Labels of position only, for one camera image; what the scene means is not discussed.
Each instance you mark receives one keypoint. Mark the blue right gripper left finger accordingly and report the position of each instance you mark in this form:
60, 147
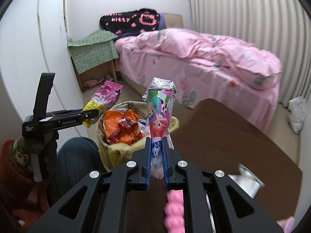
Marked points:
148, 152

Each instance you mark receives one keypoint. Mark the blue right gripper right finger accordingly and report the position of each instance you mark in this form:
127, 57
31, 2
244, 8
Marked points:
165, 162

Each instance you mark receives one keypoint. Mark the orange snack bag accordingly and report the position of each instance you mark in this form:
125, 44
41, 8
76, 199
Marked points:
121, 126

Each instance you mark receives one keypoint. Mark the colourful cartoon candy wrapper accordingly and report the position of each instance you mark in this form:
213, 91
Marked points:
160, 100

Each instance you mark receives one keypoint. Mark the pink yellow snack packet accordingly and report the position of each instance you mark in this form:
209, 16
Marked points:
102, 100

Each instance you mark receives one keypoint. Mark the yellow trash bag bin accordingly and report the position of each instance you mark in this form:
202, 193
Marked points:
116, 145

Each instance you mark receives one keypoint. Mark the left hand in camouflage glove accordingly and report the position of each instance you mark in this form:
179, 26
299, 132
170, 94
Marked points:
33, 159

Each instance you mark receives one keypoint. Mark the blue jeans leg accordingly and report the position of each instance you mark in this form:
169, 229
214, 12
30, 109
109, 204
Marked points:
77, 157

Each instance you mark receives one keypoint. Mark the black phone on left gripper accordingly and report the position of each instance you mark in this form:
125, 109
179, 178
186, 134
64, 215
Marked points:
43, 92

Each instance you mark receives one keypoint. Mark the pink caterpillar toy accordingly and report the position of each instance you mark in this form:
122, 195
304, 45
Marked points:
174, 211

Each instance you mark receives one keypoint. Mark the green checkered cloth nightstand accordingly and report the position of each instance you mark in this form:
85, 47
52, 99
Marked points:
92, 54

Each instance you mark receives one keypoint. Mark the green white milk pouch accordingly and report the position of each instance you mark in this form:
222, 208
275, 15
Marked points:
247, 181

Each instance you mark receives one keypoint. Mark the pink floral bed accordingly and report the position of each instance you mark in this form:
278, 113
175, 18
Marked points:
191, 60

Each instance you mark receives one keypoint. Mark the pink pillow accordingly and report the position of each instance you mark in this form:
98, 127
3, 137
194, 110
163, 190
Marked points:
257, 68

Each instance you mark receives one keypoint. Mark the black pink hello kitty cushion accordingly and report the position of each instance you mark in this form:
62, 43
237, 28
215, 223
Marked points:
132, 22

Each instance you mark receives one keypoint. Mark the white plastic bag on floor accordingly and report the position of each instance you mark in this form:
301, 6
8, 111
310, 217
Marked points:
297, 113

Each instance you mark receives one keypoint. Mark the striped beige curtain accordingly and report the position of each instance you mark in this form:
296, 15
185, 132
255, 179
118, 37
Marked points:
279, 26

